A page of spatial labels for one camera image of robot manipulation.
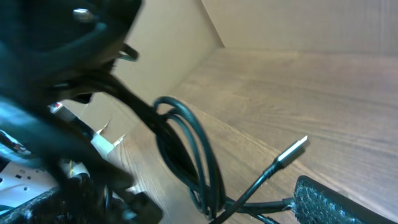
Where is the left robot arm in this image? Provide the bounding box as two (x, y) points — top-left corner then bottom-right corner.
(1, 1), (142, 207)

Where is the black cable bundle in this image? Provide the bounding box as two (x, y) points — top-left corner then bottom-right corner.
(46, 43), (310, 224)

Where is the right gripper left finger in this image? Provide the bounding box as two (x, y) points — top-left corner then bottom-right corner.
(1, 177), (109, 224)

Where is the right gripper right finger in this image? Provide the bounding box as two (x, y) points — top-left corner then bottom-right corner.
(292, 175), (395, 224)

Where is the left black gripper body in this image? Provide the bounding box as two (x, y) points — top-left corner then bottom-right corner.
(1, 0), (143, 104)

